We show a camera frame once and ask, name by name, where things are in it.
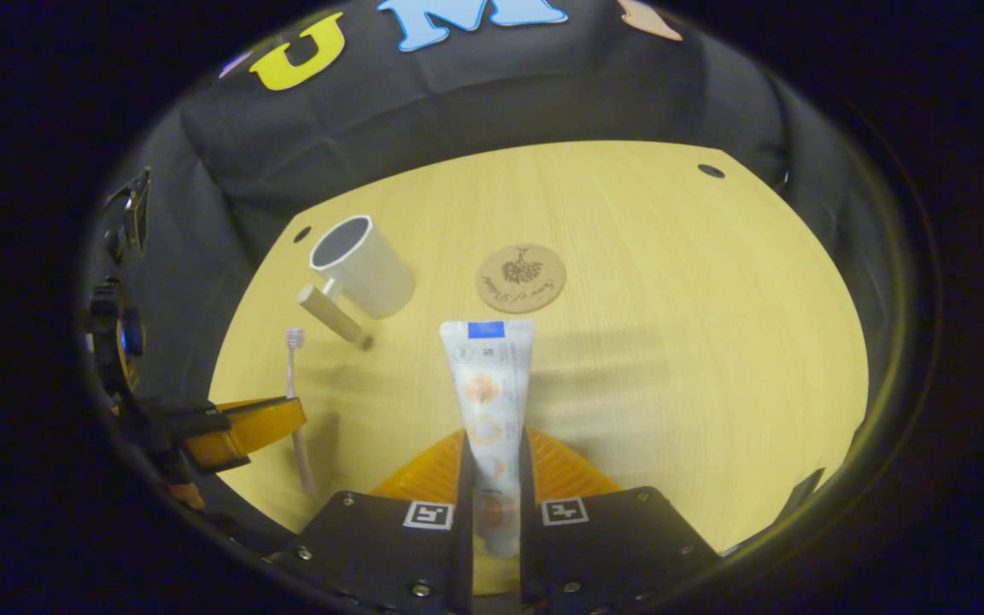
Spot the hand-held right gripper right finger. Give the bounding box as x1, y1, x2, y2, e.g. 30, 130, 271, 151
516, 427, 725, 615

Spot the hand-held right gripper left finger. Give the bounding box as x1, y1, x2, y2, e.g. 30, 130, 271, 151
266, 430, 477, 615

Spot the white toothbrush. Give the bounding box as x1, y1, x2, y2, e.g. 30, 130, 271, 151
285, 327, 316, 496

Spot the white toothpaste tube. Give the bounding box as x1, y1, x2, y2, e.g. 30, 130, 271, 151
439, 319, 537, 560

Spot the white cup with wooden handle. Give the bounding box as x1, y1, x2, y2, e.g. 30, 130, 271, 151
296, 215, 417, 351

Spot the round cork coaster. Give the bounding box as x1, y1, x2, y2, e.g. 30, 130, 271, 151
476, 244, 567, 314

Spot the black backdrop cloth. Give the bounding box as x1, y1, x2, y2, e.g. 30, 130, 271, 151
86, 0, 903, 411

